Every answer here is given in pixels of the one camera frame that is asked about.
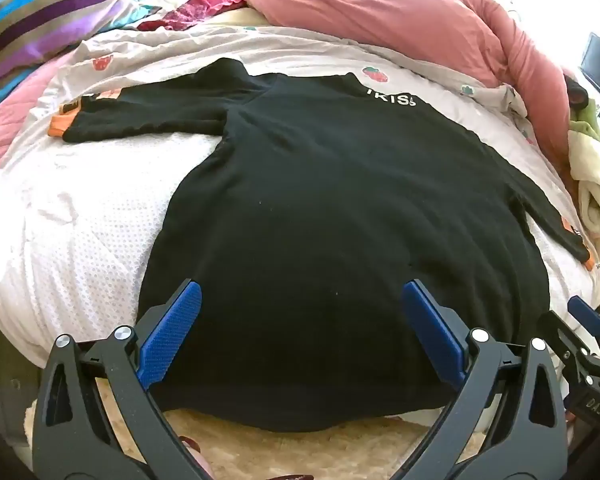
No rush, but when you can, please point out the cream fluffy rug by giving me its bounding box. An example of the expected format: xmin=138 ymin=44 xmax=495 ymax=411
xmin=25 ymin=400 xmax=491 ymax=480

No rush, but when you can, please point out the pale yellow cloth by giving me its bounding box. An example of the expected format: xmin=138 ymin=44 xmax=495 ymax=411
xmin=200 ymin=7 xmax=281 ymax=31

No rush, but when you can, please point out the grey strawberry printed blanket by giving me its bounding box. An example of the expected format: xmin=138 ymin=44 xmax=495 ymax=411
xmin=0 ymin=25 xmax=600 ymax=356

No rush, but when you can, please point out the person's left hand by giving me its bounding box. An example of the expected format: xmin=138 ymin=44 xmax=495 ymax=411
xmin=179 ymin=435 xmax=217 ymax=480

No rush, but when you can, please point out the black sweater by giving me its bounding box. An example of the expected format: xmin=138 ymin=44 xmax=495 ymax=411
xmin=50 ymin=57 xmax=596 ymax=433

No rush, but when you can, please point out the cream plush toy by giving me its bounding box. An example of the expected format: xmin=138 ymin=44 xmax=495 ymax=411
xmin=567 ymin=130 xmax=600 ymax=243

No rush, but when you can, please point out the red cloth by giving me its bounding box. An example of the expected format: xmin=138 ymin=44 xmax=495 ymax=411
xmin=137 ymin=0 xmax=248 ymax=33

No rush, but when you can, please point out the pink duvet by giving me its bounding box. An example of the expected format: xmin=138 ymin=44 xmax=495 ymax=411
xmin=247 ymin=0 xmax=576 ymax=161

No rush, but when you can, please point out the striped pillow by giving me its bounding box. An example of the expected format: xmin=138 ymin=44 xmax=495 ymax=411
xmin=0 ymin=0 xmax=146 ymax=116

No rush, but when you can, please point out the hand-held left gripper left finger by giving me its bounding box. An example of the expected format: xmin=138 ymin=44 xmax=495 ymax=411
xmin=31 ymin=280 xmax=216 ymax=480

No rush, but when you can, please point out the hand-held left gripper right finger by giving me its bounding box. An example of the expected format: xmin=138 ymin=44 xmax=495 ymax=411
xmin=400 ymin=279 xmax=573 ymax=480

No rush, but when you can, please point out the olive bed base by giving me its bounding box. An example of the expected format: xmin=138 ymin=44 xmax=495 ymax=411
xmin=0 ymin=305 xmax=48 ymax=466

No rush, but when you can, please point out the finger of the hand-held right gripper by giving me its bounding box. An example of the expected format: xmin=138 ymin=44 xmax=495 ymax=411
xmin=567 ymin=296 xmax=600 ymax=356
xmin=539 ymin=310 xmax=600 ymax=381

